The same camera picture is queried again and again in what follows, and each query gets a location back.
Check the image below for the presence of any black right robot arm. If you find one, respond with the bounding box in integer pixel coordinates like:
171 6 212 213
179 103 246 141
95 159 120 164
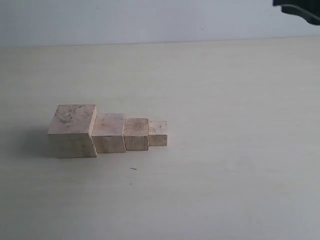
272 0 320 26

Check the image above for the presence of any third largest wooden cube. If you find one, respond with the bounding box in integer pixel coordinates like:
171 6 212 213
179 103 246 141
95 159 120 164
123 118 149 151

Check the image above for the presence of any second largest wooden cube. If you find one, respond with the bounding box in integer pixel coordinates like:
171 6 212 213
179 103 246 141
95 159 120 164
92 113 126 154

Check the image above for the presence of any smallest wooden cube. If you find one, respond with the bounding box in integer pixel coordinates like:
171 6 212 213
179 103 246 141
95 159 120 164
148 121 168 146

